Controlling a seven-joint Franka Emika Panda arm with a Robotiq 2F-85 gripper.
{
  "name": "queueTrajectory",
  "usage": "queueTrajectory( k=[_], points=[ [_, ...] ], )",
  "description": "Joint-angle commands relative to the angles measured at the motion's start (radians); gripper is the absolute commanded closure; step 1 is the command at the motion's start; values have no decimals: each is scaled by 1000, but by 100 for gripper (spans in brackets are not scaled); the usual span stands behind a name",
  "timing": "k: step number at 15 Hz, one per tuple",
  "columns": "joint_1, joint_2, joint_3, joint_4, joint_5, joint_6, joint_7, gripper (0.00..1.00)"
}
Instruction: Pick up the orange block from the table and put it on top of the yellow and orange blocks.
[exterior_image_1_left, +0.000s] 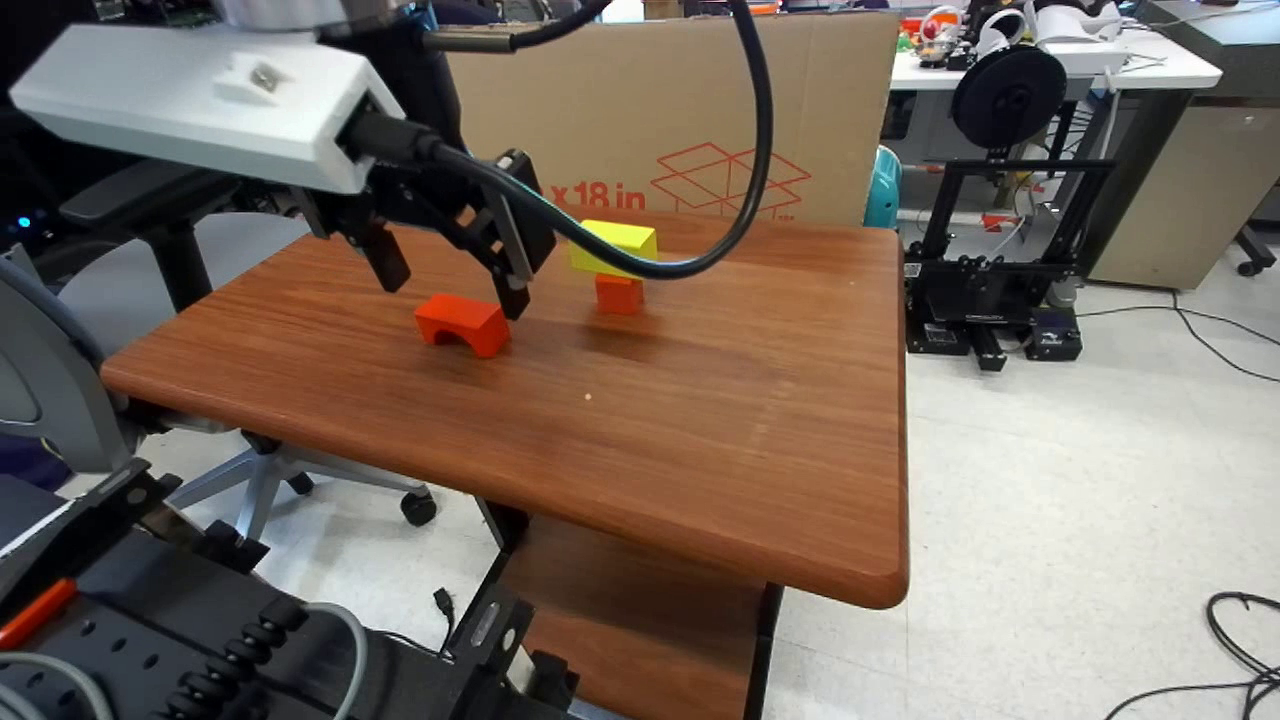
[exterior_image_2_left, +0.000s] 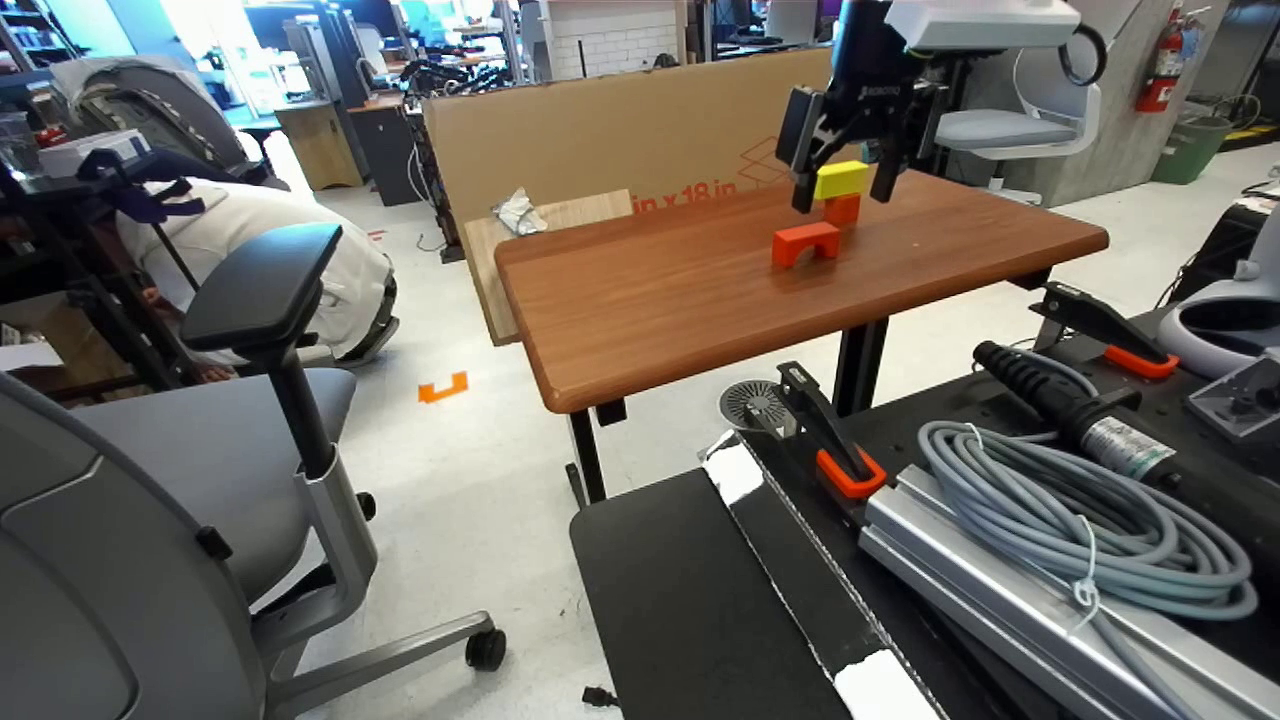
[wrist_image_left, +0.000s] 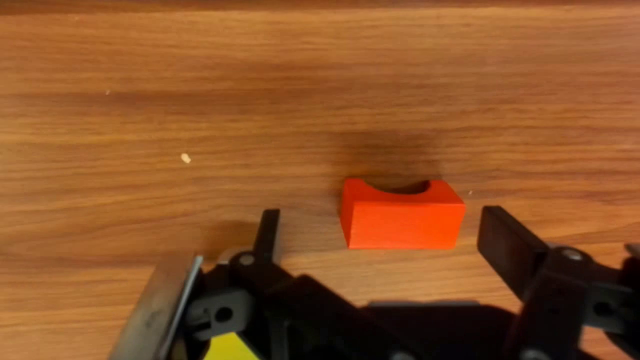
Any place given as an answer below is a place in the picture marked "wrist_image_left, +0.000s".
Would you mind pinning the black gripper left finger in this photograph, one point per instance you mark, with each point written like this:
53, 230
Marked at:
271, 232

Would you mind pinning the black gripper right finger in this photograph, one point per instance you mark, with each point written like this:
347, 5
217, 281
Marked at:
512, 243

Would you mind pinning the orange arch block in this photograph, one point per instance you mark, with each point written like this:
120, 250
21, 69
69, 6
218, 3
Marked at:
400, 223

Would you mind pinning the metal camera mount plate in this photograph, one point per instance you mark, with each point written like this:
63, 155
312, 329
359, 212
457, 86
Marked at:
156, 310

